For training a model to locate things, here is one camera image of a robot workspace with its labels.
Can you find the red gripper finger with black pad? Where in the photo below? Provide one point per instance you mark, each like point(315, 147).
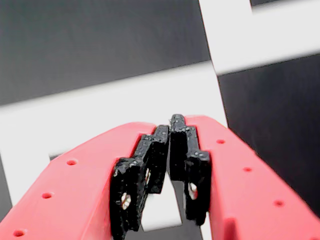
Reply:
point(250, 200)
point(75, 200)

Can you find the black white marker board mat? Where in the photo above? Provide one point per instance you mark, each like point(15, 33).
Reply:
point(100, 50)

